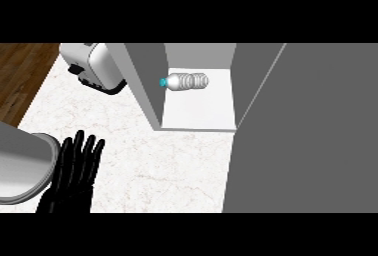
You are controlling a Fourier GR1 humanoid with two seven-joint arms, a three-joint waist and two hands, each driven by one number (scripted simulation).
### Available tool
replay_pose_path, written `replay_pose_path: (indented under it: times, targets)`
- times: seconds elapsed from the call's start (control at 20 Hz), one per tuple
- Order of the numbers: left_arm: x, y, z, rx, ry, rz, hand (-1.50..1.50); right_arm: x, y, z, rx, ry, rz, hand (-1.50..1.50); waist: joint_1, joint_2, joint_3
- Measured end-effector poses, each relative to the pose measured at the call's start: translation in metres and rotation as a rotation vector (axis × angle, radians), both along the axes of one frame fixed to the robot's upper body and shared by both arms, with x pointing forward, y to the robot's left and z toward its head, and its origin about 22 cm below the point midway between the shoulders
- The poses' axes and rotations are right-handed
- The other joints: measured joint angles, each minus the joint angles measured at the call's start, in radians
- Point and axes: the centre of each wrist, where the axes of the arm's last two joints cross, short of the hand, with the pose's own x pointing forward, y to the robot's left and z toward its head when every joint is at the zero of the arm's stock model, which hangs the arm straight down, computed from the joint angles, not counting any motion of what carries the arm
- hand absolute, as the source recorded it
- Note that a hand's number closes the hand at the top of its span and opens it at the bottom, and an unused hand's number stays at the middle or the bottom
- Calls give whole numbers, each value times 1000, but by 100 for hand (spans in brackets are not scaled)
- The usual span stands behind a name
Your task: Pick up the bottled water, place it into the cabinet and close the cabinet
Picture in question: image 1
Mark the large flat grey cabinet door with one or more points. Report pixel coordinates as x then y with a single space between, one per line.
304 133

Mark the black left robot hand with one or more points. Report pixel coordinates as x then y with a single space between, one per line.
73 180

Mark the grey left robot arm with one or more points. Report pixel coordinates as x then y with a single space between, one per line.
19 166

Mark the clear water bottle teal cap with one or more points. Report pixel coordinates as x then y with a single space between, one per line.
188 81

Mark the white and black appliance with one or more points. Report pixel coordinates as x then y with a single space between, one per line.
93 66

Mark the grey open cabinet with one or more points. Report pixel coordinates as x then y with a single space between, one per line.
197 96

